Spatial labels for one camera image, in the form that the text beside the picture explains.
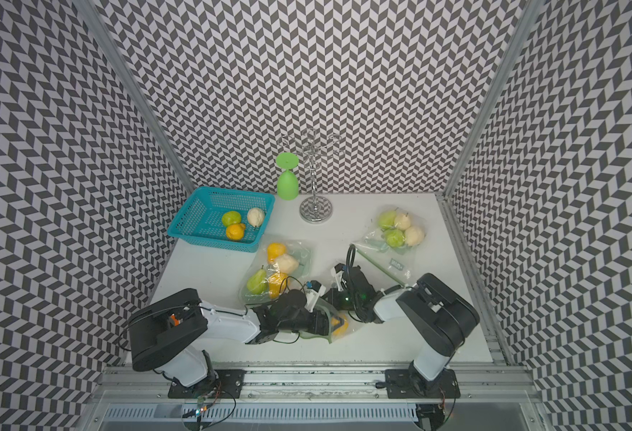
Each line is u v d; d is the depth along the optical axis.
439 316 0.46
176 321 0.50
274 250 0.98
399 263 0.91
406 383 0.73
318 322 0.72
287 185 0.90
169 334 0.45
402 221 0.99
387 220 1.02
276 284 0.86
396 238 0.97
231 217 1.04
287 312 0.66
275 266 0.87
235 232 1.01
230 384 0.71
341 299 0.80
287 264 0.91
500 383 0.76
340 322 0.76
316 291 0.78
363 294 0.73
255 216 1.05
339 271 0.83
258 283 0.86
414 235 0.98
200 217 1.09
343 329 0.77
